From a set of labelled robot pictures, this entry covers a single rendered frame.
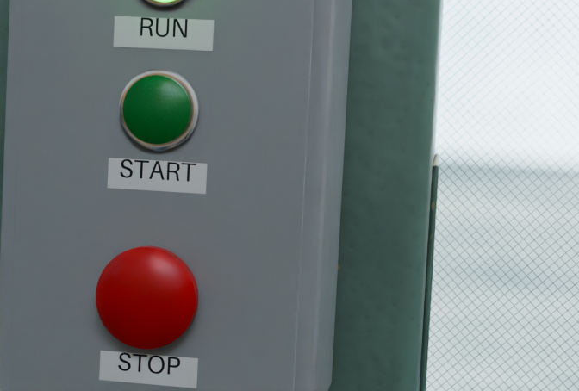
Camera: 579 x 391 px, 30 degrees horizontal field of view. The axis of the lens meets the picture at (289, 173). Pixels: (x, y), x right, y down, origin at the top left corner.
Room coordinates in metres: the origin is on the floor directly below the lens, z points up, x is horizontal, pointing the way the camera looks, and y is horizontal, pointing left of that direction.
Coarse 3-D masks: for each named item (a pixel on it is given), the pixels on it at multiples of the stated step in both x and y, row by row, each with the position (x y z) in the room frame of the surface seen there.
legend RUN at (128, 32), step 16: (128, 16) 0.32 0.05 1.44; (128, 32) 0.32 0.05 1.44; (144, 32) 0.32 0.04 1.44; (160, 32) 0.32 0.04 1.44; (176, 32) 0.32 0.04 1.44; (192, 32) 0.32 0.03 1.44; (208, 32) 0.32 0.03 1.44; (160, 48) 0.32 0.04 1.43; (176, 48) 0.32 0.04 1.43; (192, 48) 0.32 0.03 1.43; (208, 48) 0.32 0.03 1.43
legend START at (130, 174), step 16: (112, 160) 0.32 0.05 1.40; (128, 160) 0.32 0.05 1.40; (144, 160) 0.32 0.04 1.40; (112, 176) 0.32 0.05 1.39; (128, 176) 0.32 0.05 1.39; (144, 176) 0.32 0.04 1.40; (160, 176) 0.32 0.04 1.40; (176, 176) 0.32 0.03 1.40; (192, 176) 0.32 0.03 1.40; (192, 192) 0.32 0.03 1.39
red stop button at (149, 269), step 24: (120, 264) 0.31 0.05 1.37; (144, 264) 0.31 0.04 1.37; (168, 264) 0.31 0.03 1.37; (96, 288) 0.31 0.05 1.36; (120, 288) 0.31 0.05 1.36; (144, 288) 0.31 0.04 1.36; (168, 288) 0.31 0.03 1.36; (192, 288) 0.31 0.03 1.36; (120, 312) 0.31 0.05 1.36; (144, 312) 0.31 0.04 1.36; (168, 312) 0.31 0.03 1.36; (192, 312) 0.31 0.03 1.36; (120, 336) 0.31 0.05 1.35; (144, 336) 0.31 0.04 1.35; (168, 336) 0.31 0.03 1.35
